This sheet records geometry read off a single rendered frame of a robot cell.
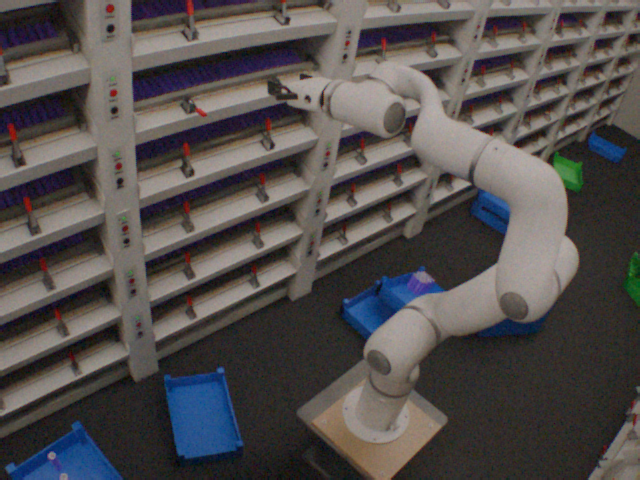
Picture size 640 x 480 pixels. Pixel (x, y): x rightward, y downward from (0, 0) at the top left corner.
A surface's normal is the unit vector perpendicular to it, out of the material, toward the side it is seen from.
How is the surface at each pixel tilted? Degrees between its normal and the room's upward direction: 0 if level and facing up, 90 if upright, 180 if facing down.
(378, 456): 1
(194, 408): 0
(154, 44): 18
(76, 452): 0
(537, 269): 42
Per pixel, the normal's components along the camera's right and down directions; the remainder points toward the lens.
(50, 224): 0.33, -0.54
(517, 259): -0.71, -0.31
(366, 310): 0.15, -0.75
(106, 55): 0.66, 0.56
